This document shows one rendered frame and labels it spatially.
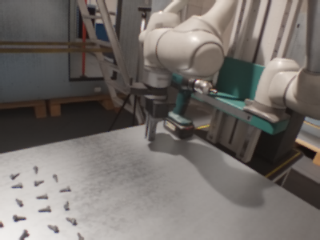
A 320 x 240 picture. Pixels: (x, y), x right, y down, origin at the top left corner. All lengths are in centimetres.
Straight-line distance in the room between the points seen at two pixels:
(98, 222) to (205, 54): 39
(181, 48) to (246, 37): 97
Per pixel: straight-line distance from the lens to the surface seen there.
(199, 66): 43
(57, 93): 252
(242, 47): 139
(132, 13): 268
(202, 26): 48
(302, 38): 691
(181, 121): 75
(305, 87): 91
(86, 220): 46
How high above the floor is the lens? 101
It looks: 24 degrees down
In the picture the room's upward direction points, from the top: 9 degrees clockwise
